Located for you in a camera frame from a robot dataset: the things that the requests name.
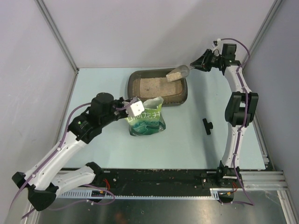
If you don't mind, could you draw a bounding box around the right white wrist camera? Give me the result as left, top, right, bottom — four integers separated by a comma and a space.
212, 38, 222, 51

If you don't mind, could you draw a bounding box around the grey cable duct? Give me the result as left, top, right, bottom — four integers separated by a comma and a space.
58, 188, 219, 200

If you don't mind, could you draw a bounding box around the purple cable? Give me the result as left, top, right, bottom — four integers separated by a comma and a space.
8, 102, 116, 220
221, 38, 255, 206

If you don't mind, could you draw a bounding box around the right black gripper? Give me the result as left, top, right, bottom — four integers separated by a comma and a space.
190, 49, 224, 72

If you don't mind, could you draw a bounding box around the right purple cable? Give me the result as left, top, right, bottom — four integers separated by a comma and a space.
221, 38, 255, 206

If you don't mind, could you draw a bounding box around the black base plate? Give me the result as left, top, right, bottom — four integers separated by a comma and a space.
76, 168, 245, 203

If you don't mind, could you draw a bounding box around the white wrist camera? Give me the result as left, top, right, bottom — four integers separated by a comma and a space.
126, 98, 145, 117
212, 38, 222, 51

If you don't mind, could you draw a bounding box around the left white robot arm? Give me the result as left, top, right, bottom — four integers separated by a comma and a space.
12, 92, 144, 211

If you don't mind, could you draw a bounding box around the metal scoop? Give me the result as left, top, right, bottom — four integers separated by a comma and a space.
166, 65, 194, 82

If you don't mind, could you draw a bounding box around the aluminium frame rail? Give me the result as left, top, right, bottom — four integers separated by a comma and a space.
240, 171, 288, 191

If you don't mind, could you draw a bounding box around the green litter bag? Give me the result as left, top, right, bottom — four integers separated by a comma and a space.
125, 97, 166, 136

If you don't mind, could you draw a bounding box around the brown litter box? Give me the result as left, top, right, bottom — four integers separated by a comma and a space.
127, 68, 188, 106

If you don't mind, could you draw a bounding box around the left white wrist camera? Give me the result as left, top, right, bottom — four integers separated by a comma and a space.
126, 98, 145, 117

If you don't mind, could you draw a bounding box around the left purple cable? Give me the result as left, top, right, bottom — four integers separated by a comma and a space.
8, 102, 116, 220

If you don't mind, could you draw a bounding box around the black bag clip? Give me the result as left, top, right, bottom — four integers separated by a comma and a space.
202, 118, 214, 135

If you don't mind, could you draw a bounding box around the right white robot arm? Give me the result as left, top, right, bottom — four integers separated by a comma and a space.
191, 39, 259, 187

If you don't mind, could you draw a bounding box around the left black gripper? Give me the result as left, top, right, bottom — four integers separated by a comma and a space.
100, 96, 131, 126

